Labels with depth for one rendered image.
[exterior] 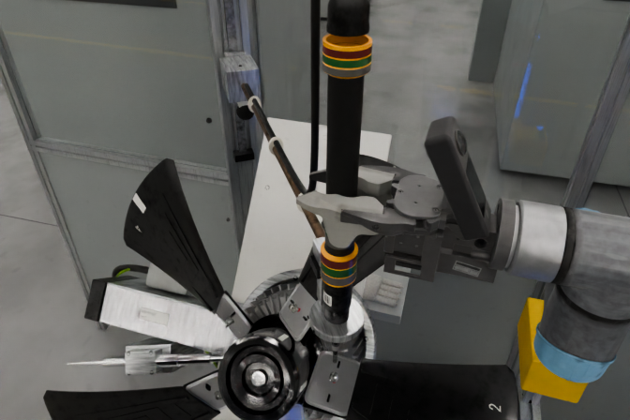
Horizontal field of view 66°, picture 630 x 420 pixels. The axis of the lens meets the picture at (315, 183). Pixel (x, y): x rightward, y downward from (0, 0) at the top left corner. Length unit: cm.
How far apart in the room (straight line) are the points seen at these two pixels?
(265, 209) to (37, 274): 209
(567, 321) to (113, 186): 153
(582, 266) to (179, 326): 68
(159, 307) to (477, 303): 99
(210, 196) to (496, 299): 94
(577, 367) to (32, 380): 219
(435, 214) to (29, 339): 233
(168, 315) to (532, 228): 67
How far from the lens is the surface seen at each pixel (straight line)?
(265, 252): 99
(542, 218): 49
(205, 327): 92
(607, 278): 51
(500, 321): 164
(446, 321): 167
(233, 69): 105
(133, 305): 98
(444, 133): 43
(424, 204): 48
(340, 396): 74
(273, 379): 72
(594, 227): 50
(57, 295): 278
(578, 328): 56
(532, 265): 49
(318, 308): 64
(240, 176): 129
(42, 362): 252
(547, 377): 102
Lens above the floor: 182
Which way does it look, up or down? 34 degrees down
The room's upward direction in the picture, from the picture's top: straight up
